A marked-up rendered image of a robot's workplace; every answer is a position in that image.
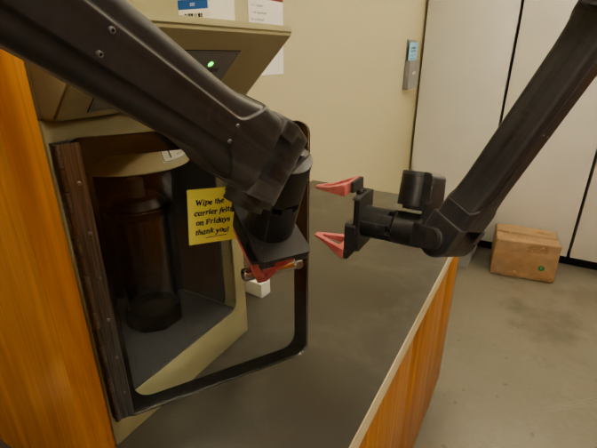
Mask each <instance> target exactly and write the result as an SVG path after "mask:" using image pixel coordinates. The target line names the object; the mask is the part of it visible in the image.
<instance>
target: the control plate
mask: <svg viewBox="0 0 597 448"><path fill-rule="evenodd" d="M185 51H186V52H187V53H189V54H190V55H191V56H192V57H193V58H194V59H196V60H197V61H198V62H199V63H200V64H202V65H203V66H204V67H205V68H206V69H208V70H209V71H210V72H211V73H212V74H213V75H214V76H215V77H217V78H218V80H221V79H222V78H223V76H224V75H225V74H226V72H227V71H228V69H229V68H230V66H231V65H232V64H233V62H234V61H235V59H236V57H237V56H238V54H239V53H240V51H222V50H185ZM212 60H213V61H214V64H213V65H212V66H211V67H209V68H208V67H207V64H208V63H209V62H210V61H212ZM109 109H113V108H111V107H110V106H108V105H106V104H104V103H102V102H100V101H98V100H95V99H94V98H93V99H92V103H91V105H90V106H89V109H88V111H87V113H88V112H95V111H101V110H109Z"/></svg>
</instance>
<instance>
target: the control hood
mask: <svg viewBox="0 0 597 448"><path fill-rule="evenodd" d="M140 12H141V13H142V14H143V15H145V16H146V17H147V18H148V19H149V20H151V21H152V22H153V23H154V24H155V25H156V26H157V27H159V28H160V29H161V30H162V31H163V32H164V33H165V34H166V35H167V36H169V37H170V38H171V39H172V40H173V41H174V42H175V43H177V44H178V45H179V46H180V47H181V48H183V49H184V50H222V51H240V53H239V54H238V56H237V57H236V59H235V61H234V62H233V64H232V65H231V66H230V68H229V69H228V71H227V72H226V74H225V75H224V76H223V78H222V79H221V80H220V81H221V82H222V83H223V84H225V85H226V86H228V87H229V88H230V89H232V90H233V91H235V92H239V93H242V94H245V95H246V94H247V92H248V91H249V90H250V88H251V87H252V86H253V85H254V84H255V83H256V81H257V80H258V79H259V77H260V76H261V74H262V73H263V72H264V70H265V69H266V68H267V66H268V65H269V64H270V62H271V61H272V60H273V58H274V57H275V55H276V54H277V53H278V52H279V51H280V50H281V48H282V47H283V45H284V44H285V43H286V41H287V40H288V39H289V38H290V36H291V32H292V28H291V27H289V26H280V25H272V24H263V23H254V22H245V21H237V20H220V19H211V18H202V17H194V16H185V15H176V14H167V13H159V12H142V11H140ZM28 65H29V69H30V74H31V77H32V81H33V85H34V88H35V93H36V99H37V103H38V107H39V111H40V115H41V118H44V121H52V122H59V121H66V120H72V119H79V118H86V117H92V116H104V115H111V114H118V113H121V112H119V111H117V110H115V109H109V110H101V111H95V112H88V113H87V111H88V109H89V106H90V105H91V103H92V99H93V97H91V96H89V95H87V94H85V93H83V92H80V91H79V90H77V89H76V88H74V87H72V86H70V85H68V84H66V83H64V82H62V81H60V80H59V79H57V78H55V77H53V76H51V75H49V74H47V73H45V72H43V71H42V70H40V69H38V68H36V67H34V66H32V65H30V64H28Z"/></svg>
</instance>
